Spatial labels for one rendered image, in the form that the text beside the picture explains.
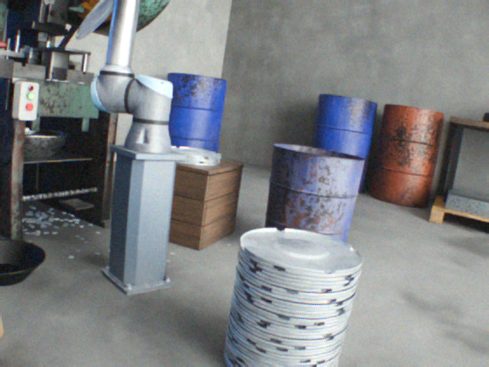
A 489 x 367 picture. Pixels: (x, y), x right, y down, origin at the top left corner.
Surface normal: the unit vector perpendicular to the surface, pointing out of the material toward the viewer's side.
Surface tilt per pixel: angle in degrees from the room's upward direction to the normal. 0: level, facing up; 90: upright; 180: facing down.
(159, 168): 90
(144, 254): 90
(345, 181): 92
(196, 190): 90
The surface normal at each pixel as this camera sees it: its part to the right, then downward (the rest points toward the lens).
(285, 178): -0.75, 0.05
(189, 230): -0.37, 0.11
